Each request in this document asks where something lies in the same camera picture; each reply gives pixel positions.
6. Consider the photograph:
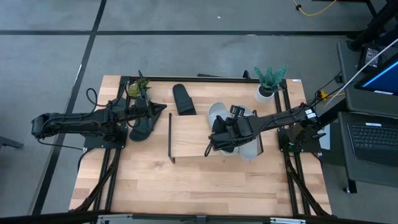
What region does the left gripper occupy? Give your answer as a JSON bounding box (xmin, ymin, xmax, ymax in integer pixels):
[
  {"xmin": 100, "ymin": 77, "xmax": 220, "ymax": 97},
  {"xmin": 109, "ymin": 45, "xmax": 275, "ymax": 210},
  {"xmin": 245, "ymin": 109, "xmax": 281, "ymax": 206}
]
[{"xmin": 124, "ymin": 102, "xmax": 168, "ymax": 123}]

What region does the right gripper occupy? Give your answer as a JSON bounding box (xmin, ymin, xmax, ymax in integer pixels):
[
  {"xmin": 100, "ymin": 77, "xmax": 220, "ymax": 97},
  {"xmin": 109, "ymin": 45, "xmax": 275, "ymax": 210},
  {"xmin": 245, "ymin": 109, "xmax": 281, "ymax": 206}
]
[{"xmin": 213, "ymin": 115, "xmax": 253, "ymax": 134}]

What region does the light grey slide sandal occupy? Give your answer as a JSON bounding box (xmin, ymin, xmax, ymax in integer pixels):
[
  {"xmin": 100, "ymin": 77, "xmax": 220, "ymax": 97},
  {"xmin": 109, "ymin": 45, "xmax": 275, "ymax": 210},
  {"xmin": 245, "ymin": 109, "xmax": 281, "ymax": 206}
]
[
  {"xmin": 233, "ymin": 105, "xmax": 260, "ymax": 162},
  {"xmin": 207, "ymin": 101, "xmax": 234, "ymax": 156}
]

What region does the black rubber slide sandal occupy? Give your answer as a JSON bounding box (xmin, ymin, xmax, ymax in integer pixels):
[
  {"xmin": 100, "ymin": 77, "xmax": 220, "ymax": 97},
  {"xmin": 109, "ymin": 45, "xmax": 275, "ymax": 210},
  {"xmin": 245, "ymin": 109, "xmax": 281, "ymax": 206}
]
[
  {"xmin": 128, "ymin": 116, "xmax": 154, "ymax": 142},
  {"xmin": 172, "ymin": 83, "xmax": 198, "ymax": 116}
]

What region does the wooden shelf with black frame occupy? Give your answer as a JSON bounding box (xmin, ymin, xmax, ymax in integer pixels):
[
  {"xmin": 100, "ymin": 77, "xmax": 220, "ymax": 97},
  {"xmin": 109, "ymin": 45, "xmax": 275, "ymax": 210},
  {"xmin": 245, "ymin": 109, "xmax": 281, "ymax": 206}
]
[{"xmin": 166, "ymin": 109, "xmax": 265, "ymax": 164}]

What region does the green succulent in dark pot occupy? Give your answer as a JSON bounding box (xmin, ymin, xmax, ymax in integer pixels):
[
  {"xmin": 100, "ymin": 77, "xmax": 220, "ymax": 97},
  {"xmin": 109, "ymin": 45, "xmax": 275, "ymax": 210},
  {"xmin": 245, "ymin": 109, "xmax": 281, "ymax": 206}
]
[{"xmin": 127, "ymin": 69, "xmax": 152, "ymax": 101}]

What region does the teal plant in white pot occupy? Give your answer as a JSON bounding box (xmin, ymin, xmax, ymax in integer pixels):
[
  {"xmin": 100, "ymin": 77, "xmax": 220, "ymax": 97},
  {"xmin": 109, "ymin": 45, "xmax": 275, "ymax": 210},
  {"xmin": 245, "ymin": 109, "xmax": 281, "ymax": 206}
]
[{"xmin": 253, "ymin": 64, "xmax": 289, "ymax": 105}]

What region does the white sheet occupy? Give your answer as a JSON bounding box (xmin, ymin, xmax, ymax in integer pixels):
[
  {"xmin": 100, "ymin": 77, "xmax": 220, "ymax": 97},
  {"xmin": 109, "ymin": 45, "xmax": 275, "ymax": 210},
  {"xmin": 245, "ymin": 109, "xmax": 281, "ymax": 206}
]
[{"xmin": 319, "ymin": 132, "xmax": 332, "ymax": 151}]

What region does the laptop computer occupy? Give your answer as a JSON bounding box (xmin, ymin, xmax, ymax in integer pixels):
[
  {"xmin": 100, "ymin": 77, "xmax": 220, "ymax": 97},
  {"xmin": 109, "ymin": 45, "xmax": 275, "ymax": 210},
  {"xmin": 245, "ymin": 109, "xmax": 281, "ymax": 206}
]
[{"xmin": 336, "ymin": 39, "xmax": 398, "ymax": 194}]

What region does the white rod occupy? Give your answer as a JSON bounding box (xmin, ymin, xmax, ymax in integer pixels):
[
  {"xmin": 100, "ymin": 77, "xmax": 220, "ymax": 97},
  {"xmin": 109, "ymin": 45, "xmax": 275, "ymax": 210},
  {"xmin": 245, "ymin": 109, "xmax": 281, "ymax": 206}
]
[{"xmin": 323, "ymin": 37, "xmax": 398, "ymax": 108}]

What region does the black furniture foot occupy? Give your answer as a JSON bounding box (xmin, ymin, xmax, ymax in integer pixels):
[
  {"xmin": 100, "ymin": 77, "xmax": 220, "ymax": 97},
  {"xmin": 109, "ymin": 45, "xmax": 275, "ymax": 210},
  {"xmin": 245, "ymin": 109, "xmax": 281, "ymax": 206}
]
[{"xmin": 0, "ymin": 135, "xmax": 25, "ymax": 151}]

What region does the black laptop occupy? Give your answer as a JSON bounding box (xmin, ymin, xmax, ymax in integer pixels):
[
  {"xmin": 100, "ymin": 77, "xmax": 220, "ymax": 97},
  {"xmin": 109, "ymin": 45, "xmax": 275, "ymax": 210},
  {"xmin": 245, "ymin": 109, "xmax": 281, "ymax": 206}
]
[{"xmin": 345, "ymin": 120, "xmax": 398, "ymax": 169}]

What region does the black power adapter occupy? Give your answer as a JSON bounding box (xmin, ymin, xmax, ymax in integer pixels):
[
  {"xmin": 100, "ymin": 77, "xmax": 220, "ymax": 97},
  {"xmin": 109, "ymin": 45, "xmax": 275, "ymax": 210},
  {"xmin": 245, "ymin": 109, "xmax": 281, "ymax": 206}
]
[{"xmin": 357, "ymin": 42, "xmax": 384, "ymax": 72}]

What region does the monitor with blue screen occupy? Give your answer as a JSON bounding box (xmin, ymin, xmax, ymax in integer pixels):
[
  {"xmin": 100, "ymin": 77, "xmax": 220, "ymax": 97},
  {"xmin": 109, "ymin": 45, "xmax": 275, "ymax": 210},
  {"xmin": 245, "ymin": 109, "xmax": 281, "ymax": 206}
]
[{"xmin": 354, "ymin": 52, "xmax": 398, "ymax": 96}]

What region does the black stand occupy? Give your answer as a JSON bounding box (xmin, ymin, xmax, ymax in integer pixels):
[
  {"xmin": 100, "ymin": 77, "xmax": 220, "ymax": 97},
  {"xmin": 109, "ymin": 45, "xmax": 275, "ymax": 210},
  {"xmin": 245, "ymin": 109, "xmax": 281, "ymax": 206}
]
[{"xmin": 346, "ymin": 0, "xmax": 398, "ymax": 52}]

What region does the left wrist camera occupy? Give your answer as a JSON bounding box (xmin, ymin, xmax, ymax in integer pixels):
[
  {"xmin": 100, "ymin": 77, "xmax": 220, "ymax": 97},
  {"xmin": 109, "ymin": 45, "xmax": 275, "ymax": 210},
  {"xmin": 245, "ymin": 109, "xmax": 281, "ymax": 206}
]
[{"xmin": 136, "ymin": 91, "xmax": 151, "ymax": 110}]

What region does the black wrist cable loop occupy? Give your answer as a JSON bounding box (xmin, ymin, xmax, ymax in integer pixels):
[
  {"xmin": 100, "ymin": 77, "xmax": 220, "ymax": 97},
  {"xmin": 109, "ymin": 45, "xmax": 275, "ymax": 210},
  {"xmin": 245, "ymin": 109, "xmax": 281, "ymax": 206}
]
[{"xmin": 203, "ymin": 141, "xmax": 216, "ymax": 158}]

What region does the black aluminium table frame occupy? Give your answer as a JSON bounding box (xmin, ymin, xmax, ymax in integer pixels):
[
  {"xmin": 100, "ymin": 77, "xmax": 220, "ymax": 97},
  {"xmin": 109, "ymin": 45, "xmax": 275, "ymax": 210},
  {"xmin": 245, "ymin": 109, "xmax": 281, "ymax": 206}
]
[{"xmin": 71, "ymin": 69, "xmax": 333, "ymax": 218}]

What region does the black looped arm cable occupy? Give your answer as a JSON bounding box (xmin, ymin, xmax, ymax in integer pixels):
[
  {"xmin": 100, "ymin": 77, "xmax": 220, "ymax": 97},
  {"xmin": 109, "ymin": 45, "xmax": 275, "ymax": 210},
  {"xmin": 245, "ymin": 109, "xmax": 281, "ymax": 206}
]
[{"xmin": 86, "ymin": 87, "xmax": 109, "ymax": 108}]

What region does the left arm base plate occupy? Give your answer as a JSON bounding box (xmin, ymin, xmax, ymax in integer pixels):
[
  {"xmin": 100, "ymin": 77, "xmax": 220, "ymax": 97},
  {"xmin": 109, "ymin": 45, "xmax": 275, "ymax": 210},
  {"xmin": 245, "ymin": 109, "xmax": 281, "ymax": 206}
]
[{"xmin": 83, "ymin": 124, "xmax": 129, "ymax": 150}]

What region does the black base cable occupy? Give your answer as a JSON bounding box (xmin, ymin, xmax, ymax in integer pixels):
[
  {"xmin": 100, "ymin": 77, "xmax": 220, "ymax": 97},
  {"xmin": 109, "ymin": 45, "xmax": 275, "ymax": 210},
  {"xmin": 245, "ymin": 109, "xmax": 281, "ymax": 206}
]
[{"xmin": 37, "ymin": 138, "xmax": 93, "ymax": 172}]

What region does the black cable bundle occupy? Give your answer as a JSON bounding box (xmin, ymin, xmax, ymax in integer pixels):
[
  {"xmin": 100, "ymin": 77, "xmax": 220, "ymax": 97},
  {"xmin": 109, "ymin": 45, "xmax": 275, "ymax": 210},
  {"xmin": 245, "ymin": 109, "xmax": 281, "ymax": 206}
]
[{"xmin": 306, "ymin": 70, "xmax": 343, "ymax": 110}]

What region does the silver bracket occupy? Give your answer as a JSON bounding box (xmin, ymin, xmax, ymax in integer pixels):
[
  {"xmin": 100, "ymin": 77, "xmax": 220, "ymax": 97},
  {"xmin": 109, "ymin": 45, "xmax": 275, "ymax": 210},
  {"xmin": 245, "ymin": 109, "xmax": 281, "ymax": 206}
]
[
  {"xmin": 269, "ymin": 217, "xmax": 307, "ymax": 224},
  {"xmin": 96, "ymin": 213, "xmax": 134, "ymax": 224}
]

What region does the yellow cable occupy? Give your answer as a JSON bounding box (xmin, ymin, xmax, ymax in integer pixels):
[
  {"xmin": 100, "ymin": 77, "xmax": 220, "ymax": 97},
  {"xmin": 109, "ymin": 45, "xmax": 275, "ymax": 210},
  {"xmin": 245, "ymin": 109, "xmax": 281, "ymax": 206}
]
[{"xmin": 292, "ymin": 0, "xmax": 338, "ymax": 17}]

